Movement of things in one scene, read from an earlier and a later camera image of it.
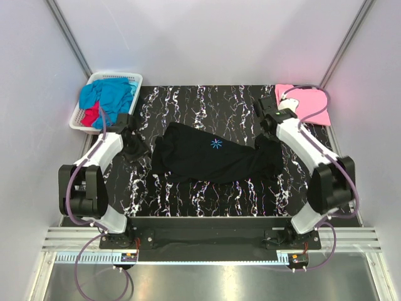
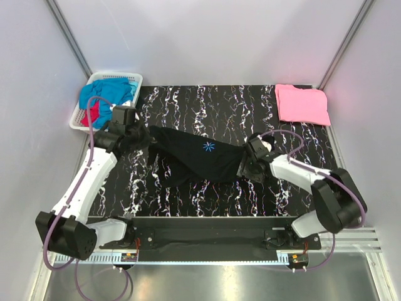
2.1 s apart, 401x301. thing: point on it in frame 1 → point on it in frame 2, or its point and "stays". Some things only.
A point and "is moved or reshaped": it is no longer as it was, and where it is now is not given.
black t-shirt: x=208 y=154 is moved or reshaped
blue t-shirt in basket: x=114 y=96 stays
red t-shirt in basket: x=90 y=115 stays
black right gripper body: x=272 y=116 → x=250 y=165
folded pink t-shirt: x=311 y=101 stays
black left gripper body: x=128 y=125 stays
